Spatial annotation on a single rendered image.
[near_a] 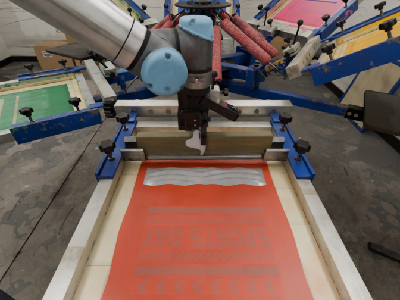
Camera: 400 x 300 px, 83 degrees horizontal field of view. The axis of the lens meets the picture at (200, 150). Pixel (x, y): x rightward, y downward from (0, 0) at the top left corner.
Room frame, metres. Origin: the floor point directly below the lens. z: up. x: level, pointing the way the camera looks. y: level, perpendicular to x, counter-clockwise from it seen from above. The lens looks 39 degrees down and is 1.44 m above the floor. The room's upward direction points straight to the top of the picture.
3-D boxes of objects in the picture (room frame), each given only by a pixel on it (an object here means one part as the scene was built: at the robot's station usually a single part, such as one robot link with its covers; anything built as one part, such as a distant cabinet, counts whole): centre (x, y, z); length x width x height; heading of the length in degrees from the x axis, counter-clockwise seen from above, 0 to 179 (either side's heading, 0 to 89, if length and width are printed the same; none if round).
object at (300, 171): (0.59, -0.29, 0.98); 0.30 x 0.05 x 0.07; 0
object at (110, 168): (0.59, 0.26, 0.98); 0.30 x 0.05 x 0.07; 0
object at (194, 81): (0.55, 0.01, 1.23); 0.08 x 0.08 x 0.05
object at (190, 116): (0.55, 0.02, 1.15); 0.09 x 0.08 x 0.12; 90
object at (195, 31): (0.55, 0.01, 1.31); 0.09 x 0.08 x 0.11; 106
